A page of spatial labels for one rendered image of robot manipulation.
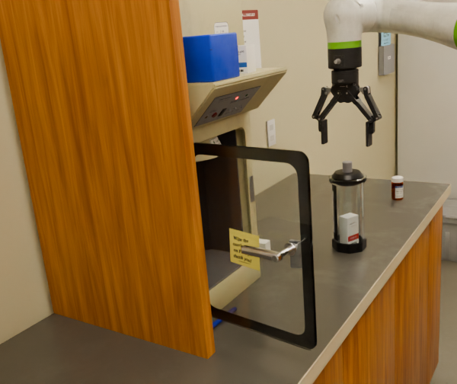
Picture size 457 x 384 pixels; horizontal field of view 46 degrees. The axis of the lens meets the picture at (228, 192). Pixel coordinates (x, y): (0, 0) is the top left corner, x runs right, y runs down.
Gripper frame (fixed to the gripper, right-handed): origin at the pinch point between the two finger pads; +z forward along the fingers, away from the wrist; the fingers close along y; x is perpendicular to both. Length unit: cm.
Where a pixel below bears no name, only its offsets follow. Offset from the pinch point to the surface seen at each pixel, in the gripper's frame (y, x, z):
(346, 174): 1.4, -3.3, 9.2
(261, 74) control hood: -2.4, -40.8, -23.5
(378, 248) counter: 8.6, 2.9, 33.2
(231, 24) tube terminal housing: -14, -33, -35
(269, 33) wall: -61, 64, -30
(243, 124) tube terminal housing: -14.1, -31.8, -10.3
